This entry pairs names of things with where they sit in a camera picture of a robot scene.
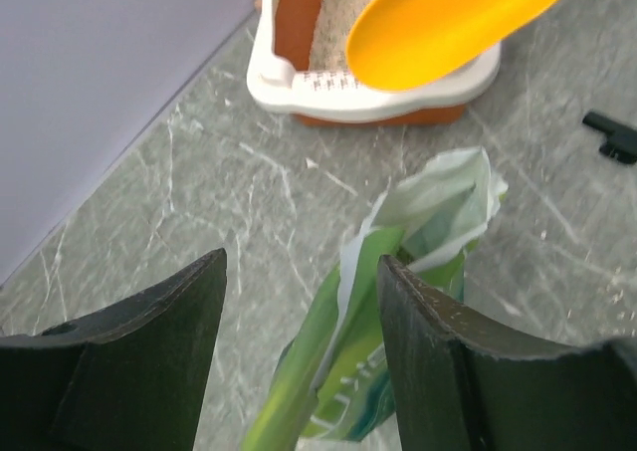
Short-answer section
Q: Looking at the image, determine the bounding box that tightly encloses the yellow plastic scoop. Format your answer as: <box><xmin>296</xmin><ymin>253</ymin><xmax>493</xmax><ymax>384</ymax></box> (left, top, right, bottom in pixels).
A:
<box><xmin>345</xmin><ymin>0</ymin><xmax>558</xmax><ymax>92</ymax></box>

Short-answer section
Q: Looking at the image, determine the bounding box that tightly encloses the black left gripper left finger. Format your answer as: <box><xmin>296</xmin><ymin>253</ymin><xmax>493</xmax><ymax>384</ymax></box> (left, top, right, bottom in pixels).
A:
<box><xmin>1</xmin><ymin>249</ymin><xmax>227</xmax><ymax>450</ymax></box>

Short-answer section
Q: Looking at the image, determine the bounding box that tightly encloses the white orange litter box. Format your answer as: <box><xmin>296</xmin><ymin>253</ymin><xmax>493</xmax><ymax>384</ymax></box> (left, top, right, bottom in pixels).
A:
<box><xmin>246</xmin><ymin>0</ymin><xmax>502</xmax><ymax>126</ymax></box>

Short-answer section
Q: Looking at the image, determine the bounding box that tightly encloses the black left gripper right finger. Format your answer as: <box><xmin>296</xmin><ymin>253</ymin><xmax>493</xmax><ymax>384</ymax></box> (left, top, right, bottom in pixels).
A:
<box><xmin>377</xmin><ymin>256</ymin><xmax>636</xmax><ymax>450</ymax></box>

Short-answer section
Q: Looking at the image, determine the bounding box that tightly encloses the green litter bag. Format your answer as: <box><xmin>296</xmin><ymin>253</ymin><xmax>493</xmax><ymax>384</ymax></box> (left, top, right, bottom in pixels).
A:
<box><xmin>242</xmin><ymin>146</ymin><xmax>508</xmax><ymax>450</ymax></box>

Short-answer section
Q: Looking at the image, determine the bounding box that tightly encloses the black bag clip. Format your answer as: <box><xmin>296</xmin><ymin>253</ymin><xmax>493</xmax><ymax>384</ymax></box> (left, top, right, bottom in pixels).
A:
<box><xmin>582</xmin><ymin>111</ymin><xmax>637</xmax><ymax>165</ymax></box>

